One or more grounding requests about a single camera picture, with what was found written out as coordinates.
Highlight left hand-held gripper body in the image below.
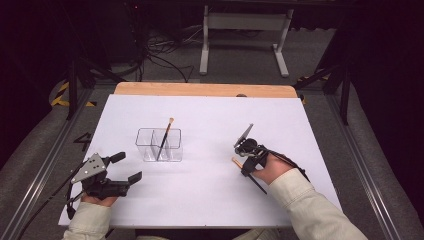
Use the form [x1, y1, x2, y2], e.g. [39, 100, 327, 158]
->
[70, 152, 131, 201]

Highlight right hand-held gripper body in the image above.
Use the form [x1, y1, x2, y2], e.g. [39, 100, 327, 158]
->
[233, 123, 269, 168]

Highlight black makeup brush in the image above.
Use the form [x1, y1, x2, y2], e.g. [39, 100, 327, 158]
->
[231, 157, 268, 195]
[156, 117, 175, 162]

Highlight clear plastic organizer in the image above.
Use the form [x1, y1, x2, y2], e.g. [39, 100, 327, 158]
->
[134, 127, 184, 163]

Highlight person's left hand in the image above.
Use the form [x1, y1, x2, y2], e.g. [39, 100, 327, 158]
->
[80, 193, 119, 208]

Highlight person's right hand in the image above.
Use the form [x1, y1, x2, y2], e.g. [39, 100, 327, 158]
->
[251, 152, 296, 186]

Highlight white table mat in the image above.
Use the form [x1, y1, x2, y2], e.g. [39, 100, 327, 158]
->
[58, 94, 348, 228]

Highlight yellow black floor tape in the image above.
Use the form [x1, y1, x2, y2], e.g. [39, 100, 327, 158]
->
[49, 81, 98, 108]

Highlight black tripod stand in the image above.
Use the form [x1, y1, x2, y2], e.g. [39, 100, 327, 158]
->
[293, 61, 353, 126]
[64, 58, 126, 121]

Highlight white metal stand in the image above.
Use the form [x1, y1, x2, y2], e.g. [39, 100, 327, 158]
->
[199, 4, 295, 78]

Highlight right hand-held gripper cable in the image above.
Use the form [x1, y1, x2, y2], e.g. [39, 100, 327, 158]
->
[264, 149, 311, 183]

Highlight hand-held gripper cable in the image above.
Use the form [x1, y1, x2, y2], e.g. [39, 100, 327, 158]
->
[16, 163, 89, 240]
[264, 149, 311, 183]

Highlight left hand-held gripper cable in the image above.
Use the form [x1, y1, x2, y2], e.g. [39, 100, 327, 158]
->
[16, 163, 89, 240]

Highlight aluminium rail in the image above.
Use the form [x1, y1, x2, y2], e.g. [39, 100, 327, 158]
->
[324, 94, 404, 240]
[0, 89, 96, 240]

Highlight black floor cables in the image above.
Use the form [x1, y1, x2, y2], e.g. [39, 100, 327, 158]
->
[133, 26, 196, 84]

